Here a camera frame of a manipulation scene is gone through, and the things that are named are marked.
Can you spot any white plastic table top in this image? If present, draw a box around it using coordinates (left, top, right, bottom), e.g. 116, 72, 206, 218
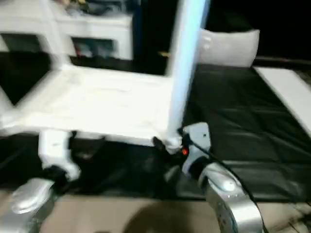
0, 66, 184, 147

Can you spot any black work mat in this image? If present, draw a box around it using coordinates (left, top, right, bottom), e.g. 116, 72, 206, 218
0, 51, 311, 202

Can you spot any black cabinet with gold label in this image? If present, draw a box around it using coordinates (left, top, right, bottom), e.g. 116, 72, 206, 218
133, 0, 181, 74

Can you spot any flat white board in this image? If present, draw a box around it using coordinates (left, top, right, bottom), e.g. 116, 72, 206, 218
255, 67, 311, 137

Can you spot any white cabinet with glass doors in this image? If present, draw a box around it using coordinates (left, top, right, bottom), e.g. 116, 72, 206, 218
0, 0, 135, 61

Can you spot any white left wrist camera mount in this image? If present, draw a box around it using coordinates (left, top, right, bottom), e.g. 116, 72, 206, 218
38, 130, 81, 181

